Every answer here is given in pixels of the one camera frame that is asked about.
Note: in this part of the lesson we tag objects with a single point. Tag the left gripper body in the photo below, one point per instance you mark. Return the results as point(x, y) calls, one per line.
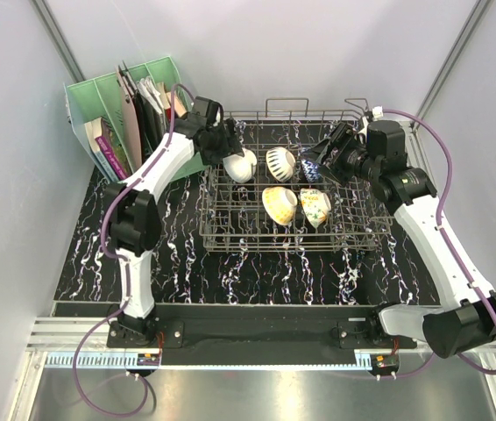
point(218, 141)

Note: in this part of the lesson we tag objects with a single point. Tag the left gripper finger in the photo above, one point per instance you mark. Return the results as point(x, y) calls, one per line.
point(216, 158)
point(234, 145)

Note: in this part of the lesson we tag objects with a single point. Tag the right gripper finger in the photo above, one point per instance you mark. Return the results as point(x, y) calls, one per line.
point(334, 174)
point(320, 152)

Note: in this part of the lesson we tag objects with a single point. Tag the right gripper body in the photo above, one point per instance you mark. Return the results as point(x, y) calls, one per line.
point(350, 159)

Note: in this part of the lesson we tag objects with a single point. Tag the blue zigzag pattern bowl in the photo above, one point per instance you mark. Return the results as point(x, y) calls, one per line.
point(310, 171)

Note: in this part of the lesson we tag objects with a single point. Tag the plain white bowl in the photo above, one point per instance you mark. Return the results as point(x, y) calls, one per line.
point(241, 168)

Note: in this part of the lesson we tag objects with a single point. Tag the white bowl black stripes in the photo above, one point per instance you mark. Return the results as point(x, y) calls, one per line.
point(281, 163)

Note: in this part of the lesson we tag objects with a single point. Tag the grey wire dish rack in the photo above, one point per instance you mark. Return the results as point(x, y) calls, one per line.
point(233, 217)

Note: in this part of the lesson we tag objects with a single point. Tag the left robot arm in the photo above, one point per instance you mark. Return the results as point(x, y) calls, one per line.
point(132, 222)

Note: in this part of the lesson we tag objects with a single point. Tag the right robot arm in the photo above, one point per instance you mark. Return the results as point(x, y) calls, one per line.
point(466, 315)

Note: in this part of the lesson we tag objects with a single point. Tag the green floral bowl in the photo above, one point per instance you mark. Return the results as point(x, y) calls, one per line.
point(316, 206)

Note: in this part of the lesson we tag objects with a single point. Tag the red book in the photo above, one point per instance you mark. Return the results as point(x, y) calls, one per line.
point(180, 109)

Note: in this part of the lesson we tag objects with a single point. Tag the yellow checked bowl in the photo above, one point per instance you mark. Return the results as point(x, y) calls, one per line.
point(280, 204)

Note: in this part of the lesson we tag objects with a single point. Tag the pink folder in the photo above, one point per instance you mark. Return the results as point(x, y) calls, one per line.
point(131, 127)

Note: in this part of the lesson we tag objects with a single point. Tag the white papers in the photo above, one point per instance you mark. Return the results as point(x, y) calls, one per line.
point(148, 91)

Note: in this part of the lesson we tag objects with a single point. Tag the green file organizer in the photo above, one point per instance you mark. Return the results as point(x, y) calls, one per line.
point(100, 98)

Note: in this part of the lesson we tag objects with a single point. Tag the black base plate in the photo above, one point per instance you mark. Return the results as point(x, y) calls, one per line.
point(259, 336)

